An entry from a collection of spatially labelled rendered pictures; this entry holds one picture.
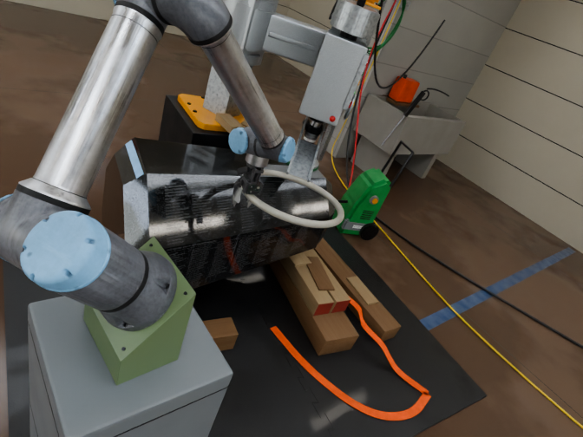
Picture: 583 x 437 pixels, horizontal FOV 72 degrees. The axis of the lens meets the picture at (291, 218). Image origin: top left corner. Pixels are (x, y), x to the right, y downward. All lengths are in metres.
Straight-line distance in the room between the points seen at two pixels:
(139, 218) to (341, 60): 1.22
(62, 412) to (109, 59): 0.76
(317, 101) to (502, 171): 4.61
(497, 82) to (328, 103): 4.63
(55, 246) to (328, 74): 1.64
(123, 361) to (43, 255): 0.31
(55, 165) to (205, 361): 0.60
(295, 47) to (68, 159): 2.01
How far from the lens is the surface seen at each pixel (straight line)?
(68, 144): 0.99
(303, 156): 2.17
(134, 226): 1.86
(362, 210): 3.47
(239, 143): 1.43
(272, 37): 2.74
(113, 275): 0.86
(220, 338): 2.16
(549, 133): 6.31
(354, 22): 2.11
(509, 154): 6.46
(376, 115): 4.81
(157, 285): 0.95
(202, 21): 1.01
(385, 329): 2.66
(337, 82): 2.18
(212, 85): 2.86
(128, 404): 1.06
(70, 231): 0.85
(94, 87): 1.01
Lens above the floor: 1.76
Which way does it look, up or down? 30 degrees down
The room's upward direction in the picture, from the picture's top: 22 degrees clockwise
